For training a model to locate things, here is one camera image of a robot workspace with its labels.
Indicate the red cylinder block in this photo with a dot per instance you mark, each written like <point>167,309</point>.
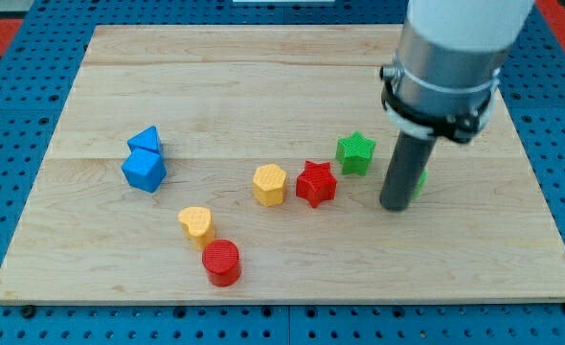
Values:
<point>221,261</point>

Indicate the blue cube block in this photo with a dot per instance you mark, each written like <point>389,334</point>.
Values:
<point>144,169</point>

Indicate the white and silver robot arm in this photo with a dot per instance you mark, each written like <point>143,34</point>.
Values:
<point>445,70</point>

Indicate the green star block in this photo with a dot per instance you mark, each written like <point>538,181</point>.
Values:
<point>355,153</point>

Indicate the green block behind rod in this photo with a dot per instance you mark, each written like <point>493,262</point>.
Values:
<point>422,180</point>

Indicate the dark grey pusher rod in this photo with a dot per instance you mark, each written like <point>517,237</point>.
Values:
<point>407,164</point>

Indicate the red star block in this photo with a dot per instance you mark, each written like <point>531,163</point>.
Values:
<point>316,183</point>

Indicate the yellow heart block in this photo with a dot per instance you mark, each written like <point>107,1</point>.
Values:
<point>198,226</point>

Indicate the blue triangle block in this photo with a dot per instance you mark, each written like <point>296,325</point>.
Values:
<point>148,139</point>

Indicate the light wooden board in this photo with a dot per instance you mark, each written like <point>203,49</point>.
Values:
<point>226,100</point>

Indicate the yellow hexagon block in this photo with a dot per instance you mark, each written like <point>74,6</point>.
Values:
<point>269,185</point>

